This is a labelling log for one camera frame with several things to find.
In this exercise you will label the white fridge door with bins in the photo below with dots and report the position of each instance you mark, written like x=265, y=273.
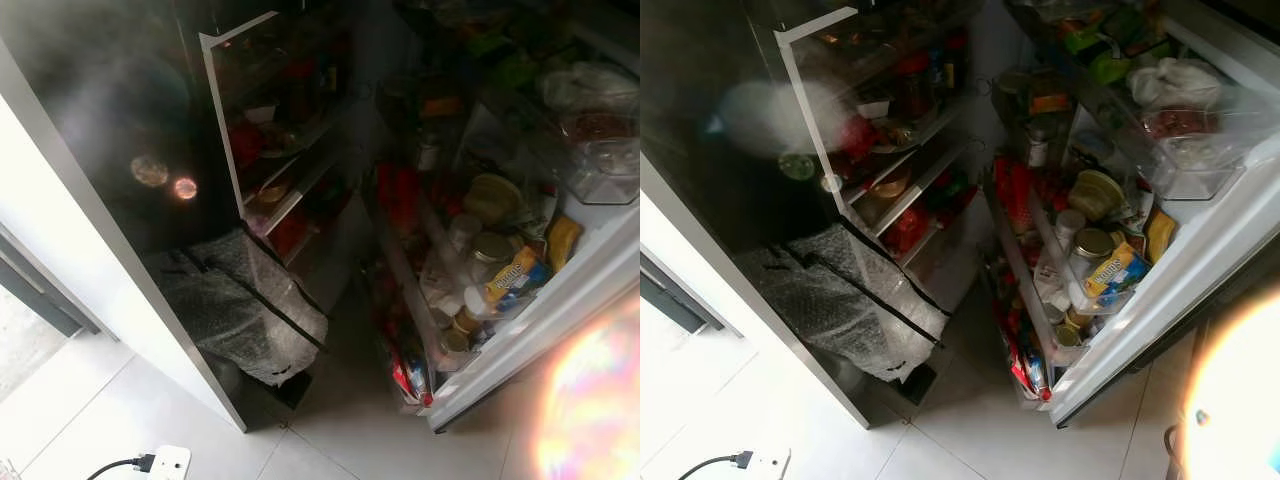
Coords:
x=1180, y=290
x=560, y=300

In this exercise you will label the white and black fridge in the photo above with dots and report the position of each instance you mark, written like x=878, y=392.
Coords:
x=60, y=200
x=700, y=100

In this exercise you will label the clear plastic food container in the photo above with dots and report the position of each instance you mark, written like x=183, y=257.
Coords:
x=605, y=150
x=1195, y=150

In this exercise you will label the yellow and blue snack packet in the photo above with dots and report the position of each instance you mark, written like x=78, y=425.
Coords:
x=1115, y=270
x=515, y=282

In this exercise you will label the glass jar with gold lid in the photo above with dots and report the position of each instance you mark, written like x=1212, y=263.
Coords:
x=492, y=248
x=1092, y=244

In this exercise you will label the round tub with yellow lid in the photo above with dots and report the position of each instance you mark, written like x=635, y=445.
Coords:
x=492, y=198
x=1096, y=194

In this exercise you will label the white plastic bag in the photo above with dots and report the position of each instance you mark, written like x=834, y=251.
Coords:
x=590, y=85
x=1178, y=82

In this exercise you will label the brown jar with white lid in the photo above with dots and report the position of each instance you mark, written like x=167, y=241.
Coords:
x=1082, y=296
x=477, y=300

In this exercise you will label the green packet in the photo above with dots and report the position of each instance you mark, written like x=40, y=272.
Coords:
x=1112, y=66
x=515, y=68

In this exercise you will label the grey bubble wrap bag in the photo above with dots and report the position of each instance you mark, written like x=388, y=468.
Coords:
x=850, y=305
x=240, y=310

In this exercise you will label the jar with orange label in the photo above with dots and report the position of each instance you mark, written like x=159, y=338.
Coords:
x=1050, y=108
x=442, y=115

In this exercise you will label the large red packet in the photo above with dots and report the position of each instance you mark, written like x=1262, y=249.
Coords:
x=1013, y=193
x=397, y=198

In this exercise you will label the small red snack packet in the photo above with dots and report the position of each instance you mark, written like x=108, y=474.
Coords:
x=1032, y=375
x=412, y=382

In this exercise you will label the clear jar with white lid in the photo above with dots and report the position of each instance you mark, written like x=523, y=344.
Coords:
x=1071, y=224

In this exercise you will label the dark sliding door frame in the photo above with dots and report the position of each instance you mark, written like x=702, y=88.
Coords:
x=40, y=285
x=680, y=295

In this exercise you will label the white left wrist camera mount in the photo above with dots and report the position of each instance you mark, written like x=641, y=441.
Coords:
x=768, y=465
x=168, y=464

